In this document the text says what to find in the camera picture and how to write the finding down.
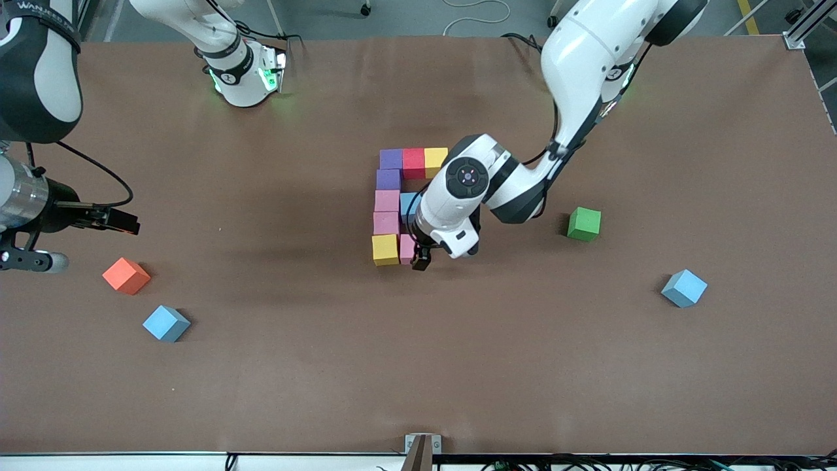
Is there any red foam block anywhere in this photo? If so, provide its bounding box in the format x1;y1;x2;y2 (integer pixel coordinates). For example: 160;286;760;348
402;148;427;180

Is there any green foam block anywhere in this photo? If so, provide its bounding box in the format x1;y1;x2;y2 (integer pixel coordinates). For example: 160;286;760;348
567;206;602;243

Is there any orange foam block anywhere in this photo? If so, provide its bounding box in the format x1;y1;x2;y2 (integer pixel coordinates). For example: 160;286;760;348
102;257;152;296

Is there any brown paper table cover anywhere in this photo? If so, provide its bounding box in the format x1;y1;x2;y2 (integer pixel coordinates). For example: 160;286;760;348
0;33;837;455

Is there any green lit connector box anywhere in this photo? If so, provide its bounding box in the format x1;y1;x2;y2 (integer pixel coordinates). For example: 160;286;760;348
260;46;288;92

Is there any black camera cable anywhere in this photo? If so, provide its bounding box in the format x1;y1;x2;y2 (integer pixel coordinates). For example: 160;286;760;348
23;139;135;209

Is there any metal table bracket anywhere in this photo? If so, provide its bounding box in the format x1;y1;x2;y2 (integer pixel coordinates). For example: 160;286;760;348
405;434;442;471

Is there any white floor cable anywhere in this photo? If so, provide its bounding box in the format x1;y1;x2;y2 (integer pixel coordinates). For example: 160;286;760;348
441;0;512;37

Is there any aluminium frame post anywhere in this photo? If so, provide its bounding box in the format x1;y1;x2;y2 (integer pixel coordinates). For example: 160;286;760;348
781;0;837;50

